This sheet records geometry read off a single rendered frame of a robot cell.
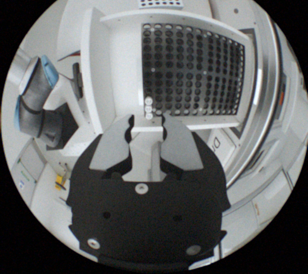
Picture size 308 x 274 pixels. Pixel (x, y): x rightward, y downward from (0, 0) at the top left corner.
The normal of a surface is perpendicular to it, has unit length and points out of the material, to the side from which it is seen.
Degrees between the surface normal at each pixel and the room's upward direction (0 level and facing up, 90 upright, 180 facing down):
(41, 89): 65
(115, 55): 0
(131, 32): 0
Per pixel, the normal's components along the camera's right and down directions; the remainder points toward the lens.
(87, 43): 0.03, 0.49
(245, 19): -1.00, 0.03
